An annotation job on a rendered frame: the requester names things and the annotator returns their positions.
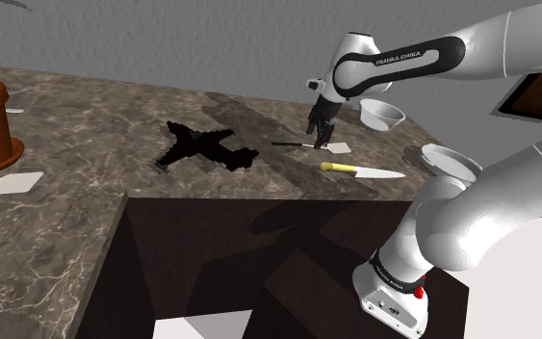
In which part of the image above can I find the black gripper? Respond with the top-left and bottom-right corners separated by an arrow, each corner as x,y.
305,94 -> 344,150

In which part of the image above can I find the dark wooden robot stand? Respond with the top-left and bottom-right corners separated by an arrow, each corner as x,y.
243,200 -> 471,339

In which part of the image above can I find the large white spatula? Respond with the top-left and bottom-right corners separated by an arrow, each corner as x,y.
0,170 -> 45,196

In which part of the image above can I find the brown framed wall picture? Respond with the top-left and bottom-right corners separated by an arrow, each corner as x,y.
489,70 -> 542,123

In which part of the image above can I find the black-handled white spatula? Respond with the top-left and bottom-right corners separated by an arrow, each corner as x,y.
271,141 -> 353,156

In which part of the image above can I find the yellow-handled kitchen knife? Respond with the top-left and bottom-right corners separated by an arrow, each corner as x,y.
319,161 -> 407,180

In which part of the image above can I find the white bowl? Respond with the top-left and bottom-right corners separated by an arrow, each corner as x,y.
358,97 -> 407,133
420,143 -> 483,185

